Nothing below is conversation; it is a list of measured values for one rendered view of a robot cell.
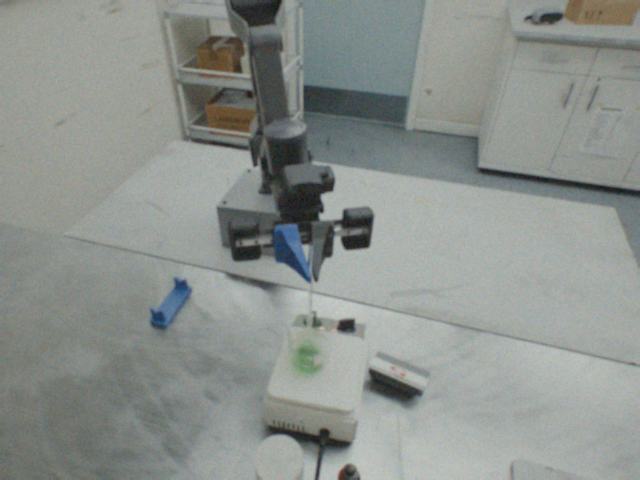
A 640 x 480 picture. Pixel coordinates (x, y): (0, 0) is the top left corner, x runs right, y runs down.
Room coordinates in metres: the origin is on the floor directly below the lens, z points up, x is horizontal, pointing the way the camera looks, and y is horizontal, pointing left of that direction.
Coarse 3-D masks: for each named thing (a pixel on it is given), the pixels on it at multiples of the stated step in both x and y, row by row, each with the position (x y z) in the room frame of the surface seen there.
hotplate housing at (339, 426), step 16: (368, 336) 0.44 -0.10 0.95; (272, 400) 0.32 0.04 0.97; (272, 416) 0.31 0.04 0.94; (288, 416) 0.30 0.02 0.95; (304, 416) 0.30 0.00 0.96; (320, 416) 0.29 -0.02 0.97; (336, 416) 0.29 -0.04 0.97; (352, 416) 0.29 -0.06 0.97; (304, 432) 0.30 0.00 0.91; (320, 432) 0.29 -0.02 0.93; (336, 432) 0.29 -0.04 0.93; (352, 432) 0.29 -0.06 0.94
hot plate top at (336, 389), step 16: (336, 336) 0.41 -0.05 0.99; (352, 336) 0.41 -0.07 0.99; (336, 352) 0.38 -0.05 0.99; (352, 352) 0.38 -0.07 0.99; (288, 368) 0.35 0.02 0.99; (336, 368) 0.35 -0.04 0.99; (352, 368) 0.35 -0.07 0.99; (272, 384) 0.33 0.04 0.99; (288, 384) 0.33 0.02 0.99; (304, 384) 0.33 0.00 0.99; (320, 384) 0.33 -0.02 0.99; (336, 384) 0.33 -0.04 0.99; (352, 384) 0.33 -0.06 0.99; (288, 400) 0.31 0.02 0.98; (304, 400) 0.30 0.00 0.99; (320, 400) 0.30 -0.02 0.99; (336, 400) 0.30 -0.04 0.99; (352, 400) 0.30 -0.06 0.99
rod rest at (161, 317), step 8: (176, 280) 0.58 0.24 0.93; (184, 280) 0.58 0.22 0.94; (176, 288) 0.58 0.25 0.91; (184, 288) 0.58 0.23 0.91; (168, 296) 0.56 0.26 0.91; (176, 296) 0.56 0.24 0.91; (184, 296) 0.56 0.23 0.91; (168, 304) 0.54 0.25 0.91; (176, 304) 0.54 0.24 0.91; (152, 312) 0.51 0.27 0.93; (160, 312) 0.50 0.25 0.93; (168, 312) 0.52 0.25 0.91; (176, 312) 0.53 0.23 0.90; (152, 320) 0.50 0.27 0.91; (160, 320) 0.50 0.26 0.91; (168, 320) 0.50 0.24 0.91
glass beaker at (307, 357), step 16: (304, 304) 0.40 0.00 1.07; (288, 320) 0.38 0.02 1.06; (304, 320) 0.40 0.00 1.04; (320, 320) 0.39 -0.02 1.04; (288, 336) 0.36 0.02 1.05; (288, 352) 0.36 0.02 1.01; (304, 352) 0.34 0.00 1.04; (320, 352) 0.34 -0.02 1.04; (304, 368) 0.34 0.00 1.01; (320, 368) 0.34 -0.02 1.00
